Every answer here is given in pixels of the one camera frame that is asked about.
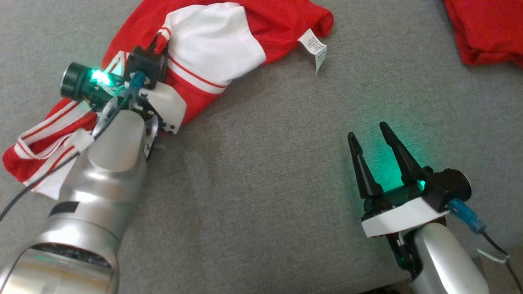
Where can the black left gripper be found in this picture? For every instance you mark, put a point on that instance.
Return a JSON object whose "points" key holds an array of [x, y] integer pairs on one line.
{"points": [[165, 106]]}

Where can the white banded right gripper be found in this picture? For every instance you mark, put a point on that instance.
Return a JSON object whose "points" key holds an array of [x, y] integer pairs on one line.
{"points": [[400, 216]]}

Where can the red white number jersey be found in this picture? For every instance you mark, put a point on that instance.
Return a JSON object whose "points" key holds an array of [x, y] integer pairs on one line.
{"points": [[212, 49]]}

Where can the red white striped shorts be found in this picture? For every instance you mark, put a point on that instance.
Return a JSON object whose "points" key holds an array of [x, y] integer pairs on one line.
{"points": [[486, 28]]}

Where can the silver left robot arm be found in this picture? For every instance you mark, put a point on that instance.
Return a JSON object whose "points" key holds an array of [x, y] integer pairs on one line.
{"points": [[94, 196]]}

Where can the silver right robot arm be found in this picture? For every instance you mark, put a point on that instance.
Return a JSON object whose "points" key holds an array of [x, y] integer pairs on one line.
{"points": [[445, 261]]}

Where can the large grey sofa seat cushion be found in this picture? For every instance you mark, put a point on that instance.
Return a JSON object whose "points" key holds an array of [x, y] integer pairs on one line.
{"points": [[265, 163]]}

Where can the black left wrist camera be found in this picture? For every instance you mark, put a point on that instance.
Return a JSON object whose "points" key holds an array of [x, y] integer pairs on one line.
{"points": [[143, 67]]}

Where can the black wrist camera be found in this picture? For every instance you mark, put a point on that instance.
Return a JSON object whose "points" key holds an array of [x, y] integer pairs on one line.
{"points": [[143, 67], [447, 188]]}

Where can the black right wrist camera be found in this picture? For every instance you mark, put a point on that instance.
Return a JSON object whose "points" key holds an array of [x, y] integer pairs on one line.
{"points": [[447, 188]]}

